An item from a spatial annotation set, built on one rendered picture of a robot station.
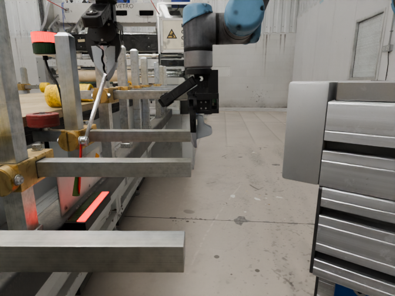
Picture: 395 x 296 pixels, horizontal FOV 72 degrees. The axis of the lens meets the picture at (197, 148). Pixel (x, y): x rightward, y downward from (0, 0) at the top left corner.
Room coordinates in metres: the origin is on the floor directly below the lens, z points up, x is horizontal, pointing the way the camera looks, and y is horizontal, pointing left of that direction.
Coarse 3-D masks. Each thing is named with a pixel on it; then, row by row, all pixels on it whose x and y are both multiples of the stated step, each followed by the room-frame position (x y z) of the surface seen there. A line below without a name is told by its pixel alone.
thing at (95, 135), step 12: (36, 132) 0.74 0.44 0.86; (48, 132) 0.74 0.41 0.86; (60, 132) 0.74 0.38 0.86; (96, 132) 0.74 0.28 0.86; (108, 132) 0.74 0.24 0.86; (120, 132) 0.74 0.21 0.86; (132, 132) 0.74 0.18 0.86; (144, 132) 0.74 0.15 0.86; (156, 132) 0.74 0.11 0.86; (168, 132) 0.74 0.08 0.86; (180, 132) 0.74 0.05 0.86
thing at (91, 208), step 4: (104, 192) 0.69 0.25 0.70; (108, 192) 0.69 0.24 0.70; (100, 196) 0.66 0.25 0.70; (104, 196) 0.66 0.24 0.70; (96, 200) 0.64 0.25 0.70; (100, 200) 0.64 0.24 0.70; (92, 204) 0.61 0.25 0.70; (96, 204) 0.61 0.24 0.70; (88, 208) 0.59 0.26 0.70; (92, 208) 0.59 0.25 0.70; (88, 212) 0.57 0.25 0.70; (92, 212) 0.58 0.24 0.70; (84, 216) 0.55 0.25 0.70; (88, 216) 0.55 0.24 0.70; (80, 220) 0.54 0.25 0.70; (84, 220) 0.54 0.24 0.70
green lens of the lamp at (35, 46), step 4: (32, 44) 0.69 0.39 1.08; (36, 44) 0.68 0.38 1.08; (40, 44) 0.68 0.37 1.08; (44, 44) 0.69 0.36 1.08; (48, 44) 0.69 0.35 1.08; (52, 44) 0.70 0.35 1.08; (32, 48) 0.70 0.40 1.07; (36, 48) 0.69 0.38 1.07; (40, 48) 0.68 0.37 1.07; (44, 48) 0.69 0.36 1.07; (48, 48) 0.69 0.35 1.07; (52, 48) 0.70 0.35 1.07; (36, 52) 0.69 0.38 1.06; (40, 52) 0.68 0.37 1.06; (44, 52) 0.69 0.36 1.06; (48, 52) 0.69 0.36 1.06; (52, 52) 0.70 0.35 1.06
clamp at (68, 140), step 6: (84, 126) 0.75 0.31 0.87; (66, 132) 0.67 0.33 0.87; (72, 132) 0.68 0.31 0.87; (78, 132) 0.69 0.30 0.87; (84, 132) 0.71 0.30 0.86; (60, 138) 0.67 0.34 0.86; (66, 138) 0.67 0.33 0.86; (72, 138) 0.67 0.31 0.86; (60, 144) 0.67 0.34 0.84; (66, 144) 0.67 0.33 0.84; (72, 144) 0.67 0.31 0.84; (78, 144) 0.67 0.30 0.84; (66, 150) 0.67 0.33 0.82; (72, 150) 0.67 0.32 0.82
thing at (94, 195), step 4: (96, 192) 0.69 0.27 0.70; (100, 192) 0.69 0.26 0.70; (92, 196) 0.66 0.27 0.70; (96, 196) 0.66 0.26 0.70; (88, 200) 0.64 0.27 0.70; (92, 200) 0.64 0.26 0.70; (84, 204) 0.61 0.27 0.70; (88, 204) 0.61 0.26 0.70; (80, 208) 0.59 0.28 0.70; (84, 208) 0.59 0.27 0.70; (76, 212) 0.57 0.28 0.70; (80, 212) 0.57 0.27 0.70; (72, 216) 0.55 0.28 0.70; (76, 216) 0.55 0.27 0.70; (80, 216) 0.56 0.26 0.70; (68, 220) 0.54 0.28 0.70; (72, 220) 0.54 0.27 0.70; (76, 220) 0.54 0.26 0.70
